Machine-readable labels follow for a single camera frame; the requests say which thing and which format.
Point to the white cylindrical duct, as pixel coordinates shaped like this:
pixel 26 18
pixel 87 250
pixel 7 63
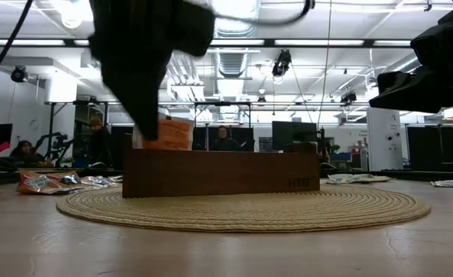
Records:
pixel 60 88

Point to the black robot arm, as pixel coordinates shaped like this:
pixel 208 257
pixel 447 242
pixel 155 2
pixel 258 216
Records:
pixel 53 144

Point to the silver ventilation duct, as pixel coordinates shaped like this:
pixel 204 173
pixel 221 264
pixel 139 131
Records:
pixel 232 63

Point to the wooden three-compartment tea box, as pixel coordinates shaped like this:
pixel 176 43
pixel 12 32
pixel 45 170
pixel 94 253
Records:
pixel 218 173

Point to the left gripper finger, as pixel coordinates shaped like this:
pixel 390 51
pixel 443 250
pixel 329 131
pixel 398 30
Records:
pixel 141 104

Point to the orange white tea bag packet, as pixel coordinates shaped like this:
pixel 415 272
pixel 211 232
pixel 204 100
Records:
pixel 172 134

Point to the black partition panels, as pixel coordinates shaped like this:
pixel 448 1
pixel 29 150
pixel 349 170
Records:
pixel 434 146

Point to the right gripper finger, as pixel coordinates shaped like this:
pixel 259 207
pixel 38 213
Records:
pixel 410 94

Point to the round woven straw placemat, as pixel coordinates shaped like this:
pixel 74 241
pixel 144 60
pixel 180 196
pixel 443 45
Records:
pixel 241 211

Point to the white round pillar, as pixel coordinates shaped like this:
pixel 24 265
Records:
pixel 384 138

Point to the black ceiling camera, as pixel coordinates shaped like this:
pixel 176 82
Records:
pixel 348 97
pixel 19 74
pixel 282 63

